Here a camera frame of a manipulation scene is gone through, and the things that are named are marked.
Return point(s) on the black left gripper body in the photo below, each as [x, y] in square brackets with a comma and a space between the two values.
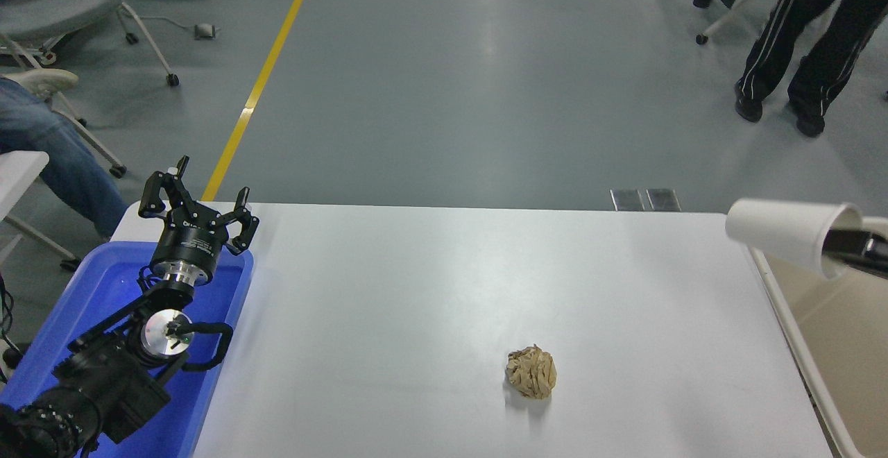
[189, 244]

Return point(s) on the white paper cup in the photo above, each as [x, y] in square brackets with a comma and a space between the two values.
[784, 232]

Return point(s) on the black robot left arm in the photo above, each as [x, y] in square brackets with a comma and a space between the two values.
[104, 382]

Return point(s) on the large pale bin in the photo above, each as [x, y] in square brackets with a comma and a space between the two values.
[846, 347]

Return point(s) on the blue plastic tray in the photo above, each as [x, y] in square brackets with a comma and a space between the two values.
[104, 284]

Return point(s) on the person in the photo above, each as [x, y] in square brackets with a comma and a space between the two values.
[62, 166]
[825, 48]

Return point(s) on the white side table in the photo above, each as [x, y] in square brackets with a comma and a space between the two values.
[17, 173]

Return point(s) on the small grey floor pedal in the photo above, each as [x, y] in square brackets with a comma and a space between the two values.
[205, 30]

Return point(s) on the metal floor outlet plate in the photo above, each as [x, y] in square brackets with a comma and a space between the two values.
[627, 200]
[664, 200]

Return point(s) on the white-framed wheeled chair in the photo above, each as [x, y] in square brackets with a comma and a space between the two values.
[702, 39]

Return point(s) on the crumpled tan paper ball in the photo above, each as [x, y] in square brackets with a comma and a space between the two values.
[531, 372]

